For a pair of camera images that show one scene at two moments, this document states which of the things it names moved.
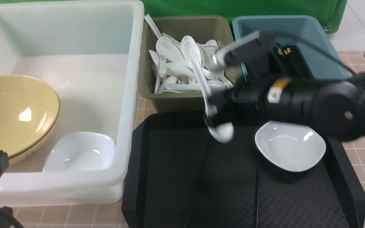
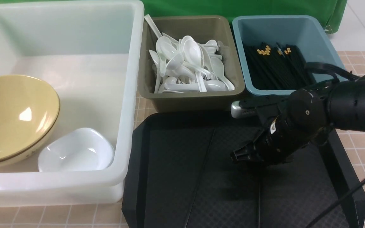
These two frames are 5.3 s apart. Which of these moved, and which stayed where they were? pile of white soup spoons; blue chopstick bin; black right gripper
Moved: black right gripper
Stayed: blue chopstick bin; pile of white soup spoons
